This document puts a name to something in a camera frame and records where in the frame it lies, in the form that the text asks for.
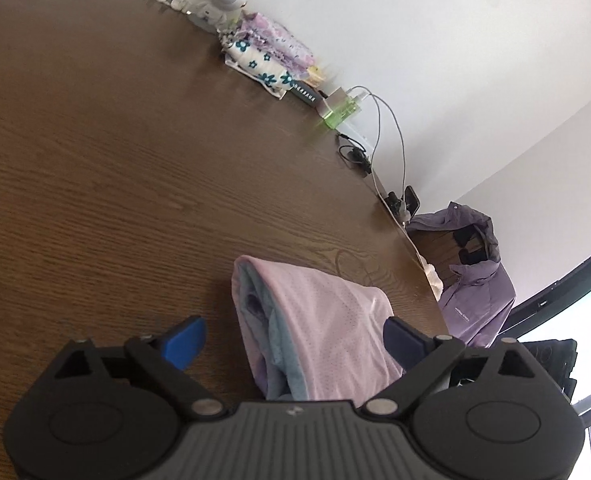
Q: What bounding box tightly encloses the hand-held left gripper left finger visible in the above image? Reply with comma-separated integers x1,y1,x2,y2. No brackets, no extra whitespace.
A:
52,315,227,421

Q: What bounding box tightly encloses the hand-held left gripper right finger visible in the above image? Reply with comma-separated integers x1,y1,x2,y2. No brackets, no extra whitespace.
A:
358,316,541,419

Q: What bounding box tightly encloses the pink blue purple-trimmed garment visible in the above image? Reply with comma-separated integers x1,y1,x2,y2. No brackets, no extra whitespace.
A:
231,254,407,402

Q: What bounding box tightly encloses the cream cloth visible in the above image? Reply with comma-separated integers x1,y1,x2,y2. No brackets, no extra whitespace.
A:
422,259,445,297

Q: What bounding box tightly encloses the purple jacket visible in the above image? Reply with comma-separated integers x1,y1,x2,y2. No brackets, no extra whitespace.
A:
405,201,519,349

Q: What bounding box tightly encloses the wooden chair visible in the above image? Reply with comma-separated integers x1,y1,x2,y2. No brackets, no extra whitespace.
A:
412,229,487,282

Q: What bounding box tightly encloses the black smartphone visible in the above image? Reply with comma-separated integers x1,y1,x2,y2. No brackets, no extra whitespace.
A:
402,185,421,217

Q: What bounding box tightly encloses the black mesh object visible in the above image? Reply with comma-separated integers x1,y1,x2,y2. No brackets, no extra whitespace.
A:
519,338,579,397

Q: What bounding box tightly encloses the green transparent bottle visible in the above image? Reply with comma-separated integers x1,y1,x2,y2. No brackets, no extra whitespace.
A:
317,100,365,132

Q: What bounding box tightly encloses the white charger block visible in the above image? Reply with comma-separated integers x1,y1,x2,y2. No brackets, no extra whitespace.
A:
317,86,362,116

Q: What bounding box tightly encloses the black book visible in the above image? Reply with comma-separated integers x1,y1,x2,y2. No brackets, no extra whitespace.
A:
289,79,327,107

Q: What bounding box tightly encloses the white blue-flowered folded cloth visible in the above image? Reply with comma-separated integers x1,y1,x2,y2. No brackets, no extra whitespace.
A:
220,30,297,99

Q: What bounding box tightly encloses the black window frame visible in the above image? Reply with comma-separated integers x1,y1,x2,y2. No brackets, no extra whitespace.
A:
504,238,591,337

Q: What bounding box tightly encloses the black cable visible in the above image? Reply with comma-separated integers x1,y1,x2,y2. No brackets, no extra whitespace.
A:
337,132,375,172

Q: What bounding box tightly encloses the white charging cable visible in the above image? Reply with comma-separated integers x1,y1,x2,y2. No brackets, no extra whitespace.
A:
353,85,412,202

